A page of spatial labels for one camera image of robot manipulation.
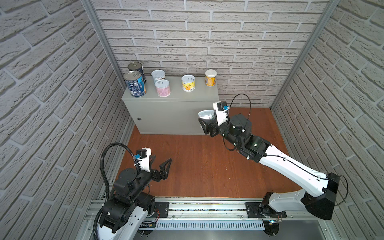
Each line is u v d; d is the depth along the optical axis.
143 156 0.55
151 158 0.56
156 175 0.56
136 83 0.70
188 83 0.77
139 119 0.91
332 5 0.69
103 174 0.46
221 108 0.53
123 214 0.45
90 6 0.70
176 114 0.87
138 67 0.77
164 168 0.57
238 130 0.47
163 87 0.74
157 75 0.81
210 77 0.79
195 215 0.73
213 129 0.57
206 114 0.63
